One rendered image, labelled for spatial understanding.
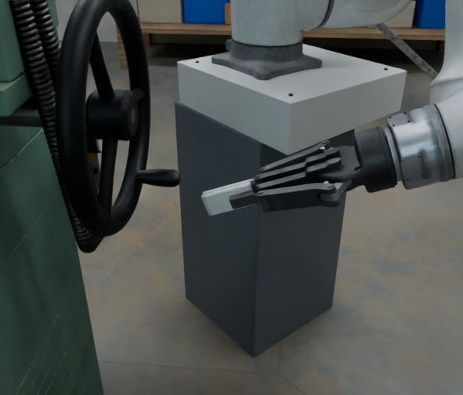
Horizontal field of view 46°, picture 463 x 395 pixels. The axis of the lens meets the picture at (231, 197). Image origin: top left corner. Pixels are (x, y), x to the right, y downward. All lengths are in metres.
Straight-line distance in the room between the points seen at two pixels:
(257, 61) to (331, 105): 0.19
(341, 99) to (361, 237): 0.87
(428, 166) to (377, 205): 1.45
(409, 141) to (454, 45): 0.22
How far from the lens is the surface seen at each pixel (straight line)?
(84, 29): 0.56
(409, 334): 1.56
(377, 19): 1.26
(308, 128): 1.05
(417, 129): 0.63
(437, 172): 0.64
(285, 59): 1.16
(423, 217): 2.06
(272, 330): 1.42
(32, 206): 0.89
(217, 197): 0.68
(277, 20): 1.13
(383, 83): 1.20
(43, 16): 0.67
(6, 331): 0.85
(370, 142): 0.64
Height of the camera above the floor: 1.06
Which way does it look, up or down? 31 degrees down
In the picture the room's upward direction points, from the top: straight up
